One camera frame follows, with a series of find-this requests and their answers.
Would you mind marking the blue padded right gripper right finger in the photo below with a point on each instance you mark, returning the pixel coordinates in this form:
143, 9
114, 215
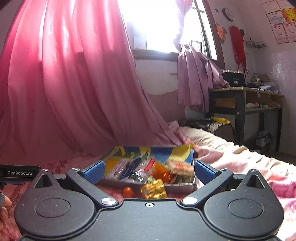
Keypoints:
215, 181

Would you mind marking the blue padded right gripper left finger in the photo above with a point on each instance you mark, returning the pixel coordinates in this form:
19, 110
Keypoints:
84, 181

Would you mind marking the white purple snack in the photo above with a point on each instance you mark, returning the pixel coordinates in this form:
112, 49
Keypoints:
119, 169

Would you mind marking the rice cracker snack pack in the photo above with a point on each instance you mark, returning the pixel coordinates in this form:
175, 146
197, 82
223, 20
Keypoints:
180, 168

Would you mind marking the small orange tomato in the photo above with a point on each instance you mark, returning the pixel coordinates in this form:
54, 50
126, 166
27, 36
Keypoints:
128, 192

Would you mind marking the orange clear snack bag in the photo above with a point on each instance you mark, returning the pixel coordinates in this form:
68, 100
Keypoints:
161, 172

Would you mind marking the white green vegetable snack pouch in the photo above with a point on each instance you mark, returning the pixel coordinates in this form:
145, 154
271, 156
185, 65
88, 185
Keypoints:
143, 172

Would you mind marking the gold foil snack pouch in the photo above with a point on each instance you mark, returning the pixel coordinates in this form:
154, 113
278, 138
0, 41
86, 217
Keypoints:
154, 190

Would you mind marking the person's left hand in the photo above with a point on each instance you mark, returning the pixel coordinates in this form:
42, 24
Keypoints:
4, 214

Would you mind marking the floral pink bed sheet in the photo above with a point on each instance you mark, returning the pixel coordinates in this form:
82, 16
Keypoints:
278, 174

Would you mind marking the beige pillow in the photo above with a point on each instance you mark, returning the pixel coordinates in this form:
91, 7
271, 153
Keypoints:
202, 138

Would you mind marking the colourful lined tray box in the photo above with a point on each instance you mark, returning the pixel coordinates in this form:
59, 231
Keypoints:
180, 184

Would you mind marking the dark wooden desk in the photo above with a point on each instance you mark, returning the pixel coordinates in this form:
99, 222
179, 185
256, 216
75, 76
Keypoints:
242, 101

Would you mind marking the pink bed curtain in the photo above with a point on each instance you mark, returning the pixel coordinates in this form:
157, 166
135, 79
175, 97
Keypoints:
69, 85

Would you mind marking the black box on desk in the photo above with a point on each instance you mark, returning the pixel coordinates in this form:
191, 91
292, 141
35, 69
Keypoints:
235, 78

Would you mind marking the purple window curtain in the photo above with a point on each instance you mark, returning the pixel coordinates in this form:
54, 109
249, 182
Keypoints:
197, 74

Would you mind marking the red hanging decoration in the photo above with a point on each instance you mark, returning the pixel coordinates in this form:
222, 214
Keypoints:
238, 47

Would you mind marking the small wall shelf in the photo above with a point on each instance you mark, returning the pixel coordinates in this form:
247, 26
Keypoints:
255, 45

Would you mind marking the orange wall ornament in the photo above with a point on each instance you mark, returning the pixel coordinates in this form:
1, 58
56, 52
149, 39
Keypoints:
221, 31

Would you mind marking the round wall clock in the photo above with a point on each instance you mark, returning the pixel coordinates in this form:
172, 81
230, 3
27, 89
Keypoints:
228, 14

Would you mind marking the wall certificates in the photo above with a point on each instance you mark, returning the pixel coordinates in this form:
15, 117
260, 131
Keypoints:
281, 16

